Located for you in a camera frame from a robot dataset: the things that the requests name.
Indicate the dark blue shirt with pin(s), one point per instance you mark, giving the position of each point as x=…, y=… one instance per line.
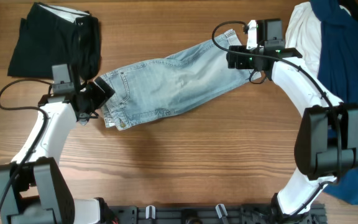
x=338, y=72

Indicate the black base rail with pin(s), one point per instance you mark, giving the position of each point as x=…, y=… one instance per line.
x=243, y=214

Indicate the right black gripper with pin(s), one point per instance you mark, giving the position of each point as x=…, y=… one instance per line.
x=232, y=58

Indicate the white shirt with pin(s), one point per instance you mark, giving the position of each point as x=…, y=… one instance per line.
x=304, y=29

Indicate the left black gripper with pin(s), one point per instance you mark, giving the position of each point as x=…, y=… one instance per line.
x=102, y=97

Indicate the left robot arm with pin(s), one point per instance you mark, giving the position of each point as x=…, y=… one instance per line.
x=32, y=188

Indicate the folded black trousers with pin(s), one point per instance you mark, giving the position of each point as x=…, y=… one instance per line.
x=55, y=35

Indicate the light blue denim shorts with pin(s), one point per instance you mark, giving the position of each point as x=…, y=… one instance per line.
x=163, y=87

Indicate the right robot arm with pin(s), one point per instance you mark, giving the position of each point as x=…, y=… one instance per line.
x=326, y=146

